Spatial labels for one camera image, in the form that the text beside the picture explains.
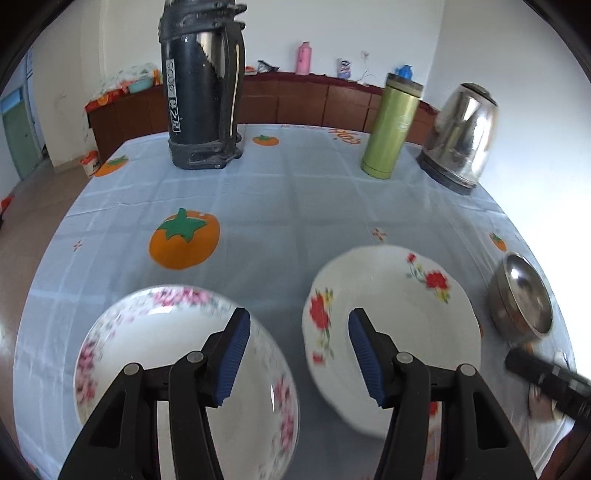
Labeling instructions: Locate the persimmon print tablecloth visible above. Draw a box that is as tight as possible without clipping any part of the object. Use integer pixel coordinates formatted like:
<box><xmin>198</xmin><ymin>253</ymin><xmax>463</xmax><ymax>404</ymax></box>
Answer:
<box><xmin>13</xmin><ymin>122</ymin><xmax>587</xmax><ymax>480</ymax></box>

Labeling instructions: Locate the stainless steel bowl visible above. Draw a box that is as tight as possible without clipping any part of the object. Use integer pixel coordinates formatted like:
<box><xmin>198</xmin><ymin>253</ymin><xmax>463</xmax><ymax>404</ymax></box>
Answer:
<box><xmin>488</xmin><ymin>251</ymin><xmax>554</xmax><ymax>341</ymax></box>

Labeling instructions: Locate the red flower white plate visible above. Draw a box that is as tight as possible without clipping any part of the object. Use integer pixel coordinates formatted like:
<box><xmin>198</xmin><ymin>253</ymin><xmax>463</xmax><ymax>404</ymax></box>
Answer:
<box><xmin>301</xmin><ymin>244</ymin><xmax>482</xmax><ymax>439</ymax></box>

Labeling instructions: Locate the floral cloth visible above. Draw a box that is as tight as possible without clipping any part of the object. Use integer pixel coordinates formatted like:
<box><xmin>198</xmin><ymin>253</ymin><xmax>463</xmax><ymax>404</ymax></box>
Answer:
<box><xmin>99</xmin><ymin>62</ymin><xmax>163</xmax><ymax>97</ymax></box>

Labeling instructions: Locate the green door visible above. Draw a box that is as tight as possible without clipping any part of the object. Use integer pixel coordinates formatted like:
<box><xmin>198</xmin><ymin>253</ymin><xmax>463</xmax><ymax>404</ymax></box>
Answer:
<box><xmin>1</xmin><ymin>88</ymin><xmax>38</xmax><ymax>182</ymax></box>

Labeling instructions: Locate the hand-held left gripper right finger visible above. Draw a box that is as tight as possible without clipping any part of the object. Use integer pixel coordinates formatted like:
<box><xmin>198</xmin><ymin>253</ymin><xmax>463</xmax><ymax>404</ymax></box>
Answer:
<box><xmin>348</xmin><ymin>308</ymin><xmax>539</xmax><ymax>480</ymax></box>

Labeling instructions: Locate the green thermos bottle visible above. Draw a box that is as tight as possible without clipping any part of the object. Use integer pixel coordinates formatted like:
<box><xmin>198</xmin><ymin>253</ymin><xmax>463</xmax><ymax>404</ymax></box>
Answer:
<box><xmin>360</xmin><ymin>72</ymin><xmax>424</xmax><ymax>180</ymax></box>

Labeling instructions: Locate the white bucket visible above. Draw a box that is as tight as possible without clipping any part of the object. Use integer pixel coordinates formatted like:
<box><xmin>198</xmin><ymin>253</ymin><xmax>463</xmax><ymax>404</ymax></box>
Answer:
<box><xmin>80</xmin><ymin>151</ymin><xmax>102</xmax><ymax>179</ymax></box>

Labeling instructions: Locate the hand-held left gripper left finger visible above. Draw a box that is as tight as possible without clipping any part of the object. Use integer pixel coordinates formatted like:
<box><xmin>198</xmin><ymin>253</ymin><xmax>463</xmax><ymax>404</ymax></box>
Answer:
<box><xmin>58</xmin><ymin>307</ymin><xmax>252</xmax><ymax>480</ymax></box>

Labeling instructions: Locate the pink flower white plate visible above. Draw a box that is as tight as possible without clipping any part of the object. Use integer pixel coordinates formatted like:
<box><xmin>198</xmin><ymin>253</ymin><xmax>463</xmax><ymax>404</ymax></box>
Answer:
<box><xmin>73</xmin><ymin>285</ymin><xmax>301</xmax><ymax>480</ymax></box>

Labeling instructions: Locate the orange box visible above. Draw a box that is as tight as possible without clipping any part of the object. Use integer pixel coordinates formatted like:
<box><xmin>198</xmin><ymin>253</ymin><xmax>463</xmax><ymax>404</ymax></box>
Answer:
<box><xmin>85</xmin><ymin>90</ymin><xmax>129</xmax><ymax>110</ymax></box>

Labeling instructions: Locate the brown wooden cabinet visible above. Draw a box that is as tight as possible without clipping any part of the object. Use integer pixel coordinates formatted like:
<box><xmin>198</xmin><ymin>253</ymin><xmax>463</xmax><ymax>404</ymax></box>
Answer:
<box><xmin>85</xmin><ymin>71</ymin><xmax>439</xmax><ymax>160</ymax></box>

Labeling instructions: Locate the black steel thermos jug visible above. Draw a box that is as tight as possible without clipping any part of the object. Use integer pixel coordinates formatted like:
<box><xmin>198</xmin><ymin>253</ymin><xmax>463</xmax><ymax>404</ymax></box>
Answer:
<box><xmin>158</xmin><ymin>0</ymin><xmax>247</xmax><ymax>171</ymax></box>

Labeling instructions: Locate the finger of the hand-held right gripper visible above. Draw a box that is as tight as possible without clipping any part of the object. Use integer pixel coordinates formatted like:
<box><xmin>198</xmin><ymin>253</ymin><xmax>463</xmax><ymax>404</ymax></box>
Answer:
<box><xmin>505</xmin><ymin>348</ymin><xmax>591</xmax><ymax>422</ymax></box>

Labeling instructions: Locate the white cable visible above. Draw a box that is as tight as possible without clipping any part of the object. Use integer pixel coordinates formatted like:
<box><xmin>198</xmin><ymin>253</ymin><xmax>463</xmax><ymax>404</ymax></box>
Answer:
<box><xmin>355</xmin><ymin>51</ymin><xmax>389</xmax><ymax>88</ymax></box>

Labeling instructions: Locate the stainless steel electric kettle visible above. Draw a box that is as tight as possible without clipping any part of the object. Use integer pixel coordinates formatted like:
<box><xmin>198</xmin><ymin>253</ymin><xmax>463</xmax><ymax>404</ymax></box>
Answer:
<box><xmin>416</xmin><ymin>83</ymin><xmax>501</xmax><ymax>195</ymax></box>

